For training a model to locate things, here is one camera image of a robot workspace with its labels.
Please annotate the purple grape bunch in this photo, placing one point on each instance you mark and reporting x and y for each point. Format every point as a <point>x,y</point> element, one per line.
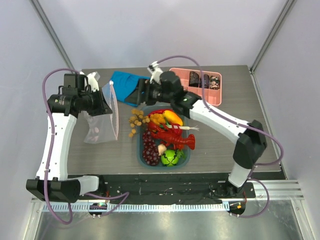
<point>150,152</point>

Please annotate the dark rolled sock middle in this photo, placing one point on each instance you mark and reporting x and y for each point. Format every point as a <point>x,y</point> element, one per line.
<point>205,81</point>

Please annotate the orange toy fruit cluster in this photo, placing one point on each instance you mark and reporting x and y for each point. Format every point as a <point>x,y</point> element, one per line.
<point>158,119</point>

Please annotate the toy green onion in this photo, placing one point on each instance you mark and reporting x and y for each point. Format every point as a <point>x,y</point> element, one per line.
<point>185,128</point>

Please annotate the dark rolled sock left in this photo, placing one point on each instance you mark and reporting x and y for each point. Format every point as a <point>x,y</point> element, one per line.
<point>194,79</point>

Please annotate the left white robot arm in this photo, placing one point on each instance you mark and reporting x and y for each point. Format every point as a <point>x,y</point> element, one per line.
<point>79,93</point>

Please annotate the white slotted cable duct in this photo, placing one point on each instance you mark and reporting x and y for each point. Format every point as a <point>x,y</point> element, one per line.
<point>93,207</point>

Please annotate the dark rolled sock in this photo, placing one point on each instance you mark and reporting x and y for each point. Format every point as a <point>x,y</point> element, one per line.
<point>194,79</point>
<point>205,81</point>

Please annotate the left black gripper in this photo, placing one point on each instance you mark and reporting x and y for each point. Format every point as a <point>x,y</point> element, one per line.
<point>103,108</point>

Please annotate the clear zip top bag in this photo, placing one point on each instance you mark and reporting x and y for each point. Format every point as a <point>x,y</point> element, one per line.
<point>104,128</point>

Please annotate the pink divided organizer box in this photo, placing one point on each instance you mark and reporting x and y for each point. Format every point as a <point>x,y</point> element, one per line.
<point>213,97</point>

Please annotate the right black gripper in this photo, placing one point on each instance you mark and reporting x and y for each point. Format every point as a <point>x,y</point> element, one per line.
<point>142,91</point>

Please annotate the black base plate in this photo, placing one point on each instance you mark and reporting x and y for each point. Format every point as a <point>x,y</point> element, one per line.
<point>172,188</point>

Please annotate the yellow toy mango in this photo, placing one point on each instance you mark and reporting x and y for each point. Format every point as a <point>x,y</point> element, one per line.
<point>172,117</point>

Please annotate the red toy lobster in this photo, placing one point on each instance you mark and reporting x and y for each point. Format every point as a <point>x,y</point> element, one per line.
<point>171,136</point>

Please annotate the green toy melon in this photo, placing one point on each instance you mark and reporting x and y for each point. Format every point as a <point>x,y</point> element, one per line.
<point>169,158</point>

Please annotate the white toy garlic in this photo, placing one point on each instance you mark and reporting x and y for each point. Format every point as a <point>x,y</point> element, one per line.
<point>161,149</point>

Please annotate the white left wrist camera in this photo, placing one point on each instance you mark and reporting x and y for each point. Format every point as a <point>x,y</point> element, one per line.
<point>91,82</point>

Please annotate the brown longan bunch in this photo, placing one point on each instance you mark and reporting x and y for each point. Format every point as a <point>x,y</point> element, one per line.
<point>138,121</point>

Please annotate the blue folded cloth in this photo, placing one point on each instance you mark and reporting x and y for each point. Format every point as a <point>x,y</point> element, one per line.
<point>124,84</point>

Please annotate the floral rolled sock right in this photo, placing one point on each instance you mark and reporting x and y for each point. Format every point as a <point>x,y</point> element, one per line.
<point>214,83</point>

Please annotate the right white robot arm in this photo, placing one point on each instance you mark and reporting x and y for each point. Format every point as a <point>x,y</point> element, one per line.
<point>248,137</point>

